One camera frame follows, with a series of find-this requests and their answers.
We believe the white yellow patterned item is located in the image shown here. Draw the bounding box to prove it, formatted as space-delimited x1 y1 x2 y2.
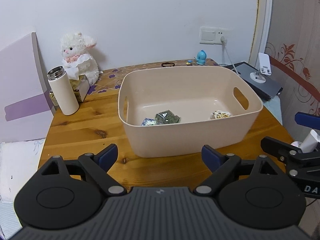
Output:
210 110 232 120

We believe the blue white tissue pack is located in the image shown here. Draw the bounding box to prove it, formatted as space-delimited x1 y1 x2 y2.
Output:
141 118 157 126

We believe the dark green packet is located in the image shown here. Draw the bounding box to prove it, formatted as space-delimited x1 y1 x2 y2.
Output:
155 110 180 125

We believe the white round object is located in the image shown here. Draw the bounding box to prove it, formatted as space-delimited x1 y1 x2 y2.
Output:
291 129 319 153

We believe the dark grey laptop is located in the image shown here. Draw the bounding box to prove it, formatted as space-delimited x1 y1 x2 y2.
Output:
234 62 283 101

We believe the white phone stand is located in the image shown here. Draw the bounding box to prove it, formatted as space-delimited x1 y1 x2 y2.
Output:
250 53 272 83

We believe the beige plastic storage basket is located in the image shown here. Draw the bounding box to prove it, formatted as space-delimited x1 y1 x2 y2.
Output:
118 66 263 158

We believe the tissue box with tissues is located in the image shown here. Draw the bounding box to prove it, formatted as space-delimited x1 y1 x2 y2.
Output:
61 53 99 102

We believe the cream thermos bottle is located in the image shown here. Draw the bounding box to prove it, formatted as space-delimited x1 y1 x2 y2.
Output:
47 66 79 115

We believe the purple white headboard panel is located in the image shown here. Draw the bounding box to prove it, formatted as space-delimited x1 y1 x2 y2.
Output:
1 33 54 142

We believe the small yellow blue figurine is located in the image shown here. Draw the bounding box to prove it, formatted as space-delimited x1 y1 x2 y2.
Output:
186 60 193 66

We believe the blue cartoon figurine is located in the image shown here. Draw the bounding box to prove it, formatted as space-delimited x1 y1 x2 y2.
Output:
195 50 207 66

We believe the white plush lamb toy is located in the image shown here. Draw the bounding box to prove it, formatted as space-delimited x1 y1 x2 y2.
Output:
60 33 99 86

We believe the white charger plug and cable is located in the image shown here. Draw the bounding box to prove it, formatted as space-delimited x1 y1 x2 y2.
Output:
220 36 239 73

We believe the white wall switch socket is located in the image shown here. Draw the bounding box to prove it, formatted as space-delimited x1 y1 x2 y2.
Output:
199 27 230 45

